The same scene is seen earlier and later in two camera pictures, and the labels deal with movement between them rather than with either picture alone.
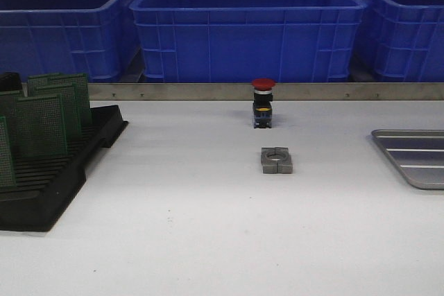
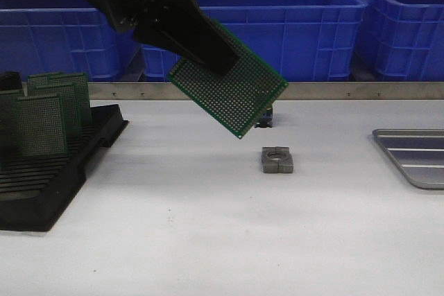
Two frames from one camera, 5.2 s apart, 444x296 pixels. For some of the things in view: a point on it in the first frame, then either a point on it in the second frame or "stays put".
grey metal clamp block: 276,160 stays put
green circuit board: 40,126 stays put
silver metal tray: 418,154 stays put
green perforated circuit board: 7,177 -> 242,100
